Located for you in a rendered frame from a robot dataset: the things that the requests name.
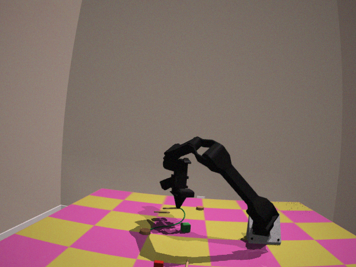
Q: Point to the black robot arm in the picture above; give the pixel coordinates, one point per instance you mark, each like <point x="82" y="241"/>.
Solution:
<point x="217" y="159"/>

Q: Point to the green cube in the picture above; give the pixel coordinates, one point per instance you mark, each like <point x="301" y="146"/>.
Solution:
<point x="185" y="227"/>

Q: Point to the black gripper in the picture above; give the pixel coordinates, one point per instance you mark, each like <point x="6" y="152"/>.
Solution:
<point x="181" y="192"/>

